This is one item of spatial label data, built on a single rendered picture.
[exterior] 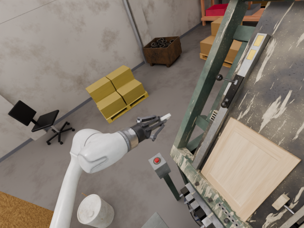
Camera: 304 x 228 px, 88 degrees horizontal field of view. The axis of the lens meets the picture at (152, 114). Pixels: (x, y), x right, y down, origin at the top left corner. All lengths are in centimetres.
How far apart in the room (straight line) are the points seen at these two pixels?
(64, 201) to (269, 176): 94
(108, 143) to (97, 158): 6
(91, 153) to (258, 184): 88
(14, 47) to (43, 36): 54
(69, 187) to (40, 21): 372
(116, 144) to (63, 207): 27
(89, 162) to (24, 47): 373
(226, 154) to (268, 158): 23
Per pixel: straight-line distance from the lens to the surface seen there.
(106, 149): 55
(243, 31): 120
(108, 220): 236
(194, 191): 142
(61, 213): 68
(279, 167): 101
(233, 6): 120
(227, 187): 120
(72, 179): 71
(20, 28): 413
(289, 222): 103
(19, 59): 417
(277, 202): 106
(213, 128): 113
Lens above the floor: 208
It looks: 42 degrees down
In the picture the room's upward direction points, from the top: 24 degrees counter-clockwise
